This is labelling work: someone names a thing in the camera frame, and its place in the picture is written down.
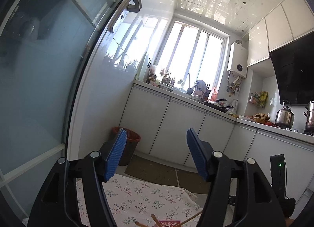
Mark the pale green cutting board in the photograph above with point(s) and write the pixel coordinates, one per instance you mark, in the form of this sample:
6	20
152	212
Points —
142	67

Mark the door handle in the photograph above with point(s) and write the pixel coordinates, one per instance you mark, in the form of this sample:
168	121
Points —
126	6

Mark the olive floor mat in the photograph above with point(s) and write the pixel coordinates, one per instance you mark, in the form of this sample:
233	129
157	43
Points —
152	172
192	182

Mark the pink perforated utensil basket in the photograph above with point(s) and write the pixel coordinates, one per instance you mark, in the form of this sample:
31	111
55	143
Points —
169	223

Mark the floral tablecloth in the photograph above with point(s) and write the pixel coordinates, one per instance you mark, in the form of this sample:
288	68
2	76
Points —
132	200

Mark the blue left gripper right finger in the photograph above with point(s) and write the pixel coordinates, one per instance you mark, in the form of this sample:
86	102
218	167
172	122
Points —
201	152

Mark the white water heater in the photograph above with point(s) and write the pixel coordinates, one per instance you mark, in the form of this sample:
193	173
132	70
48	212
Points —
237	63

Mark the knife block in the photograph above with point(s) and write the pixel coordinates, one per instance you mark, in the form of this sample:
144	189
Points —
207	93

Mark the brown trash bin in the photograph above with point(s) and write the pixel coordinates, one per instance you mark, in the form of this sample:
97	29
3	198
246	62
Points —
133	139

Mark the black frying pan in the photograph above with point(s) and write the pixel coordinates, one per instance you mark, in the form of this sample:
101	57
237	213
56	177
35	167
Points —
220	104

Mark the yellow green snack bag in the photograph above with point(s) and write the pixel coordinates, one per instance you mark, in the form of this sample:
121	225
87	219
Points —
262	99

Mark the bamboo chopstick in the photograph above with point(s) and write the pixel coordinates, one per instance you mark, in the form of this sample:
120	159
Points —
191	218
140	224
155	219

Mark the steel steamer pot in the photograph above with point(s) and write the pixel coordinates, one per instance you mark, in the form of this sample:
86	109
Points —
310	117

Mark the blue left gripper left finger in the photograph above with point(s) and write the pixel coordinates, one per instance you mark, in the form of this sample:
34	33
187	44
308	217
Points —
111	154

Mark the steel kettle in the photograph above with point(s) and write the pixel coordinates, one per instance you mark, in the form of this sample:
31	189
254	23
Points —
285	117

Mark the black range hood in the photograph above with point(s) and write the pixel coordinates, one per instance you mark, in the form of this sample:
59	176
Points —
293	66

